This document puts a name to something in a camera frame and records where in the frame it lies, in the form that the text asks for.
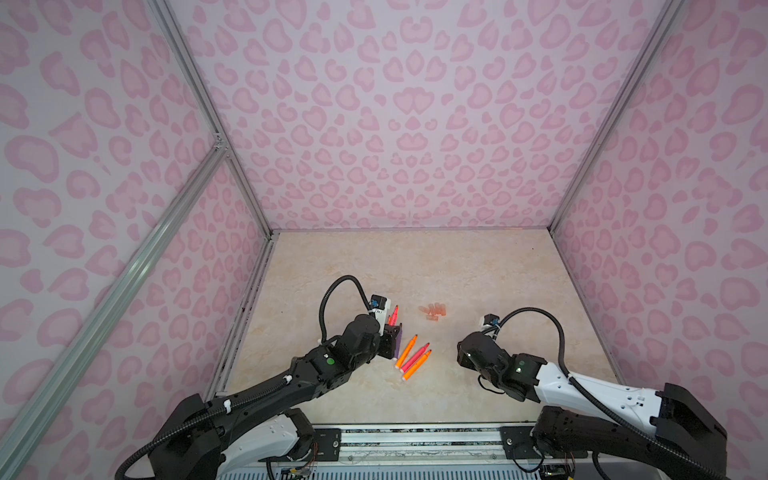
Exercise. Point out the pink pen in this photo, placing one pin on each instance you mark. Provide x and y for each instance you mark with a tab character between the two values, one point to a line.
394	316
414	358

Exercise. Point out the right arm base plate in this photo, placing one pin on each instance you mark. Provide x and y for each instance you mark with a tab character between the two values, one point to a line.
518	444

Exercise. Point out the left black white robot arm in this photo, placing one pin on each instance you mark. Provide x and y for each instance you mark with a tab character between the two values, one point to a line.
202	439

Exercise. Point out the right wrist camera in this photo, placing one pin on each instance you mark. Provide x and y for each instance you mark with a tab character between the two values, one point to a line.
491	325

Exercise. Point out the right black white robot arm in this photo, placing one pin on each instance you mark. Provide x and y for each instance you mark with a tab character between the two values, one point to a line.
667	429

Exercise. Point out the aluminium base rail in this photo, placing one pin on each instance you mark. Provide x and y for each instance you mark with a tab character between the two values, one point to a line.
421	451

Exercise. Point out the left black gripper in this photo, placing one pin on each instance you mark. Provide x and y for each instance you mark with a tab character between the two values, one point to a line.
390	338

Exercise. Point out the diagonal aluminium wall profile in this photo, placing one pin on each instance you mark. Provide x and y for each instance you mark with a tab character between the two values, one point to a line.
39	413

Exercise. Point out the corner aluminium profile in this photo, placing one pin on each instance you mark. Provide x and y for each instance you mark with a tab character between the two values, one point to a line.
665	22
181	50

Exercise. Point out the orange pen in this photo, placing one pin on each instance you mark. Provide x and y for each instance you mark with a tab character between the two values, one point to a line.
416	366
404	354

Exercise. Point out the right corner aluminium profile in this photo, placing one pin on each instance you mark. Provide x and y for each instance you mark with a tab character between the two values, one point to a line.
665	22

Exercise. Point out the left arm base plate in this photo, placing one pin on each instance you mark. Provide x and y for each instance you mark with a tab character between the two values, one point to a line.
328	444

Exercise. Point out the left corner aluminium profile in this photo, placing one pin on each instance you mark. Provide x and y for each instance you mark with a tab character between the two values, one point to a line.
181	50

